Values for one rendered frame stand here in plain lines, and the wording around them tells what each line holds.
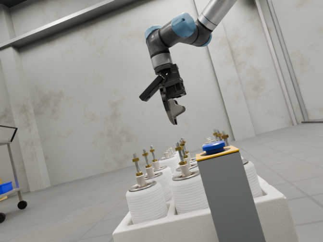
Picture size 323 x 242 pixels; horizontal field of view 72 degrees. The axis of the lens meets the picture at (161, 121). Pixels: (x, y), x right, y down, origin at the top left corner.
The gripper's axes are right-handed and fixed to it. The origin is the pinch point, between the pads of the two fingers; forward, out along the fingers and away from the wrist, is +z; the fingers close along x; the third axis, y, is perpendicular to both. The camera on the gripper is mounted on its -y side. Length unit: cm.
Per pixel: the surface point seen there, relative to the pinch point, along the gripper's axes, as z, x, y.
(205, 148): 8.0, -41.2, 13.6
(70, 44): -205, 273, -210
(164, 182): 17.6, -15.6, -4.0
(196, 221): 23.8, -31.2, 6.2
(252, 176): 18.4, -25.2, 20.2
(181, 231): 25.3, -31.7, 2.6
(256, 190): 21.6, -25.2, 20.3
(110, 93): -92, 277, -159
